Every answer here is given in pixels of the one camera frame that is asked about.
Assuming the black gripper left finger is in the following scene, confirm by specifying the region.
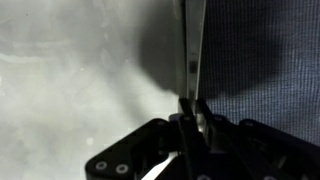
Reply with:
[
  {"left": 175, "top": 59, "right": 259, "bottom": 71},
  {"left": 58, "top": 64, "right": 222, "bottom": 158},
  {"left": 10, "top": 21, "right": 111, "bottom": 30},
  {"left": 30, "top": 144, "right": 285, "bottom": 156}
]
[{"left": 84, "top": 97, "right": 208, "bottom": 180}]

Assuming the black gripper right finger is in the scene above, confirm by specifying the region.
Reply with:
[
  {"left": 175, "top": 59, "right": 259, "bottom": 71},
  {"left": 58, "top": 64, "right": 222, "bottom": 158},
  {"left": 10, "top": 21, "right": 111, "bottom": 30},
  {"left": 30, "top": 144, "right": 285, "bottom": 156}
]
[{"left": 195, "top": 98, "right": 320, "bottom": 180}]

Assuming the dark blue placemat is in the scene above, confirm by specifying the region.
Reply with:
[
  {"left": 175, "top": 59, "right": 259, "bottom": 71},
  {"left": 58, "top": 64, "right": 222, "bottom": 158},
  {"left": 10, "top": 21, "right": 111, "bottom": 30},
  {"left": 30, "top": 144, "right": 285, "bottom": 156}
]
[{"left": 196, "top": 0, "right": 320, "bottom": 148}]

